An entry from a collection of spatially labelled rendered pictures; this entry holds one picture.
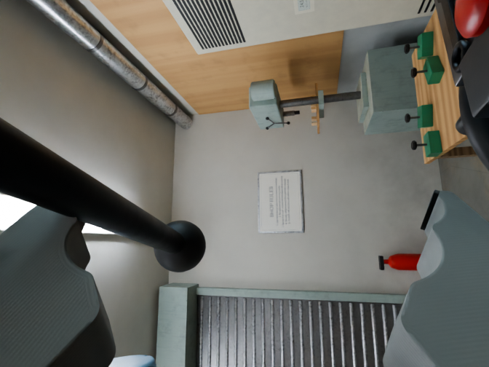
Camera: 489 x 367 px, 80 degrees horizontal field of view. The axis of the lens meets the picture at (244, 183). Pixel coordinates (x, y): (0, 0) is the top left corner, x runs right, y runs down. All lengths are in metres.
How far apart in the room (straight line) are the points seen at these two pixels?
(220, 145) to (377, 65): 1.77
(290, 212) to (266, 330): 1.15
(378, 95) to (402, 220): 1.29
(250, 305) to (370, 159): 1.85
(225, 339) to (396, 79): 2.68
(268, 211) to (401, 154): 1.39
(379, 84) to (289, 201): 1.37
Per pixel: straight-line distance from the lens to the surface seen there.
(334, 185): 3.05
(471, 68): 0.22
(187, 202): 3.35
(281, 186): 3.06
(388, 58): 2.44
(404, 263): 2.92
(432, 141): 1.65
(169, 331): 3.18
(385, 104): 2.27
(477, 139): 0.35
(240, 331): 3.19
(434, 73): 1.63
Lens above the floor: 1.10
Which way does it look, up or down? 14 degrees up
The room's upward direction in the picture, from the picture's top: 93 degrees counter-clockwise
